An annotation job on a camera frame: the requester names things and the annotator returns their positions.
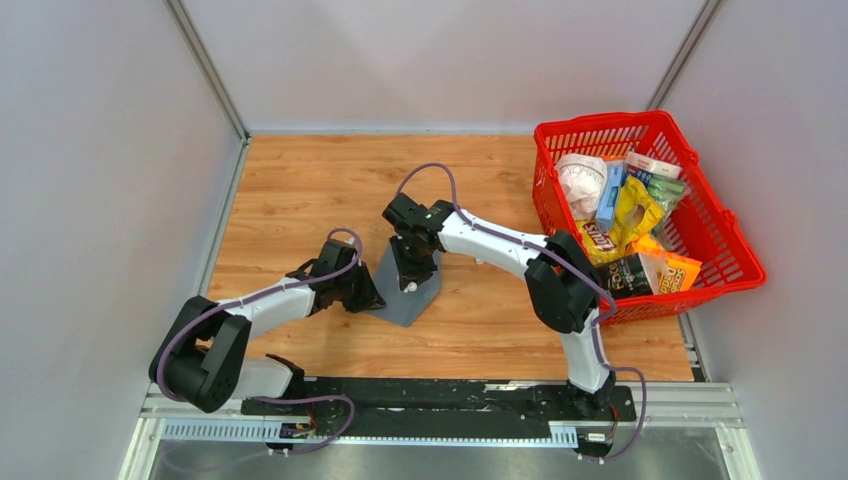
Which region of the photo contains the grey-blue paper envelope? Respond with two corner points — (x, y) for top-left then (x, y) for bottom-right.
(367, 246), (442, 327)

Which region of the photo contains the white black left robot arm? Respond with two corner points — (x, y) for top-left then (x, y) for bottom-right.
(149, 235), (385, 415)

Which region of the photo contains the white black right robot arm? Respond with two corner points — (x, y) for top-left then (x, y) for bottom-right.
(374, 193), (615, 419)

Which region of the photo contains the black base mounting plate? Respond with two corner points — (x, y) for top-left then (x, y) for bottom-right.
(241, 377), (637, 439)

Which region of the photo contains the white crumpled plastic bag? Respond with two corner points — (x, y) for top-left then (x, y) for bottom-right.
(555, 153), (607, 221)

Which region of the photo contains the blue box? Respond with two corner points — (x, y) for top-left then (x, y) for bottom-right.
(594, 159), (627, 234)

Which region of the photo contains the black snack bag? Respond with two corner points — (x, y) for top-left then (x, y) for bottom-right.
(595, 253), (663, 300)

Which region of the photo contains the yellow Lays chips bag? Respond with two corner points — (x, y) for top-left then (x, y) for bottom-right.
(576, 176), (665, 265)

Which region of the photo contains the white red carton box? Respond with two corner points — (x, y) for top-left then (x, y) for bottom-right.
(625, 151), (682, 179)

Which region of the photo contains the orange snack bag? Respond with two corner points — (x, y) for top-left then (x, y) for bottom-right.
(629, 234), (702, 294)

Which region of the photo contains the green snack packet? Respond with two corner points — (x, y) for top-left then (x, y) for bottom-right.
(646, 175), (689, 216)

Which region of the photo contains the red plastic shopping basket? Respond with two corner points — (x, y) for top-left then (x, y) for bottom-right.
(532, 110), (767, 325)

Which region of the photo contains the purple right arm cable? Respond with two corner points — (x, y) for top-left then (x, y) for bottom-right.
(394, 162), (648, 464)

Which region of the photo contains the aluminium frame rail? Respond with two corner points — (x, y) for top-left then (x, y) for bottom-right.
(120, 377), (761, 479)

